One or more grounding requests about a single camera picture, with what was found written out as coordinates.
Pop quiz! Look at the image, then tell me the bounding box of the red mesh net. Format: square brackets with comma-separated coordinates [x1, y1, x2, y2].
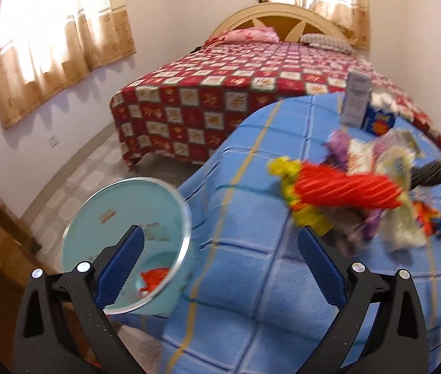
[290, 161, 405, 212]

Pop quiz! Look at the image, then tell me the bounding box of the purple plastic wrapper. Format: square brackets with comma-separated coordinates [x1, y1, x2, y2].
[325, 129, 361, 165]

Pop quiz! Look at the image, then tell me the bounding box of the blue yellow small box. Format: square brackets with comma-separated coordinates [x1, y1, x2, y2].
[364, 105, 397, 138]

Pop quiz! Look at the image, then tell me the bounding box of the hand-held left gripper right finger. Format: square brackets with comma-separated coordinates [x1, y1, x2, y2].
[297, 226, 428, 374]

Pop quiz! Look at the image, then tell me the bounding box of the pale snack wrapper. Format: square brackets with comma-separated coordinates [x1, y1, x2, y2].
[346, 140, 377, 174]

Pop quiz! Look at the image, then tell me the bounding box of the light blue enamel basin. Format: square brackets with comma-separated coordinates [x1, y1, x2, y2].
[61, 178, 192, 316]

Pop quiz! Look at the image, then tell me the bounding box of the white cardboard box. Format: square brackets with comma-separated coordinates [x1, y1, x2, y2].
[340, 72, 373, 129]

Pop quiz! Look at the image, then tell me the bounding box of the narrow beige patterned curtain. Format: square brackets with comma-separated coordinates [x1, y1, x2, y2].
[249, 0, 371, 50]

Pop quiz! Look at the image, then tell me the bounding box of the yellow green snack wrapper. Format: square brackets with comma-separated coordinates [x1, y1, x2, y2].
[268, 156, 335, 235]

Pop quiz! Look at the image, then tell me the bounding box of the wide beige patterned curtain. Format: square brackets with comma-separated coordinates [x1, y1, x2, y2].
[0, 0, 137, 130]

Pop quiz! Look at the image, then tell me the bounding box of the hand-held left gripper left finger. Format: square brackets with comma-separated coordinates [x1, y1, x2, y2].
[13, 225, 147, 374]

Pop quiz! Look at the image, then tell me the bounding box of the red checked bedspread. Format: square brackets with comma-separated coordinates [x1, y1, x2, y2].
[110, 38, 441, 171]

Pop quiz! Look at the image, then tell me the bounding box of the clear plastic bag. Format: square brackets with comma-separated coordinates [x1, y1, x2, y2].
[375, 128, 428, 251]

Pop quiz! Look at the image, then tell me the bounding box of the orange blue snack wrapper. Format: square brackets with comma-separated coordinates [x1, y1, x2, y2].
[414, 200, 441, 237]

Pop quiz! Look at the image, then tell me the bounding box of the cream wooden headboard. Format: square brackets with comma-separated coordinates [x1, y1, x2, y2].
[208, 2, 357, 44]

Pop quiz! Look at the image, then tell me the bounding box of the pink pillow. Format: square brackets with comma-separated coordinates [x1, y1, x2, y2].
[220, 27, 280, 44]

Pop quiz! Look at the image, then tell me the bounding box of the striped pillow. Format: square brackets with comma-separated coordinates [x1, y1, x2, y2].
[299, 33, 356, 56]

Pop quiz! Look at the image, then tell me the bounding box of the wooden cabinet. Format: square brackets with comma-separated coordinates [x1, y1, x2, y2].
[0, 171, 44, 343]

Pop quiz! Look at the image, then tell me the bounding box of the red orange snack wrapper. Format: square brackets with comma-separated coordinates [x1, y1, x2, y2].
[138, 268, 171, 294]

